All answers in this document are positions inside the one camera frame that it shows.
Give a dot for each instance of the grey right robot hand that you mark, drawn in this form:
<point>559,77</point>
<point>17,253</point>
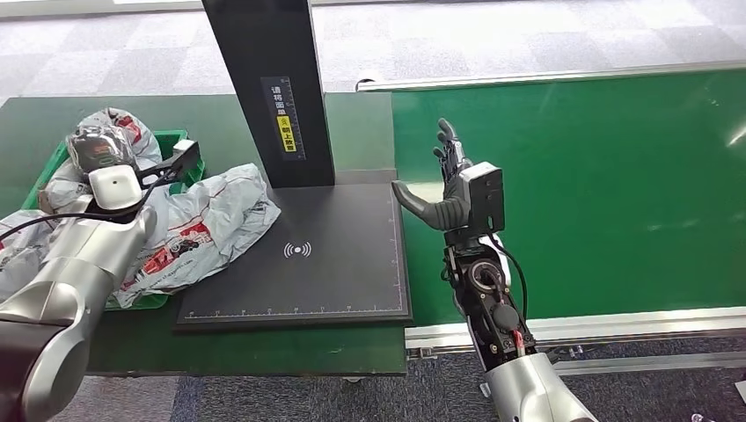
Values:
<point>451,209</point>

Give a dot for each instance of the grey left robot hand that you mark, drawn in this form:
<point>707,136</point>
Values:
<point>102,148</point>

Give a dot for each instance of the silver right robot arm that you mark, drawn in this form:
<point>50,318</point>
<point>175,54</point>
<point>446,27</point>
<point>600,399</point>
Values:
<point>524,390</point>

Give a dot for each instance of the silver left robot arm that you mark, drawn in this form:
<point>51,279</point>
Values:
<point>76,268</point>

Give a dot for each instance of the large grey red-printed mailer package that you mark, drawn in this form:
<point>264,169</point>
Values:
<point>221,215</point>

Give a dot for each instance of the green conveyor belt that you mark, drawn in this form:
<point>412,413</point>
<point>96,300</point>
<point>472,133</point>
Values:
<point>612,175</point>

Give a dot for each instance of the grey mailer with black patch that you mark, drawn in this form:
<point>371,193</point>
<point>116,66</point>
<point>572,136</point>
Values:
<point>61,189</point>

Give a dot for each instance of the green plastic crate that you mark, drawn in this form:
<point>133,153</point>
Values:
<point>166,136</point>

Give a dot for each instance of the grey mailer with triangle mark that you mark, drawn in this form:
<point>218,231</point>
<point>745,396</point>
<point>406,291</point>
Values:
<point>17,256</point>

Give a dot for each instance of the black and yellow column label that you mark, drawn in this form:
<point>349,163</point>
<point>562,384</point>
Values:
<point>283,119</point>

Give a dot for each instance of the black scanner column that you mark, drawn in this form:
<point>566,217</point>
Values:
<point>268,46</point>

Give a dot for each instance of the white table foot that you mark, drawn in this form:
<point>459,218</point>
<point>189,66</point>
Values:
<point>352,379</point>

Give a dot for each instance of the white floor object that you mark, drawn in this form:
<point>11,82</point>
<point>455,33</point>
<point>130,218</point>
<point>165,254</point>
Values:
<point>742,391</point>

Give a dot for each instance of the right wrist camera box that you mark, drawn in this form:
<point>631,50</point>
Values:
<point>486,198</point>

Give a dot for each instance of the black scanner base plate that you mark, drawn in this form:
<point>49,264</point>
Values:
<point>338,233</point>

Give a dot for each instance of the silver conveyor side rail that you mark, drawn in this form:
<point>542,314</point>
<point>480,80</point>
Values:
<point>641,323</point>
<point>553,76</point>

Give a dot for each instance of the metal conveyor bracket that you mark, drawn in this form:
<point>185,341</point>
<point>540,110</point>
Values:
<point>568,351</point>

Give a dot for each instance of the silver conveyor frame bar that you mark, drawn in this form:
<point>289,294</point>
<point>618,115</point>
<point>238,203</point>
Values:
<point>670,363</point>

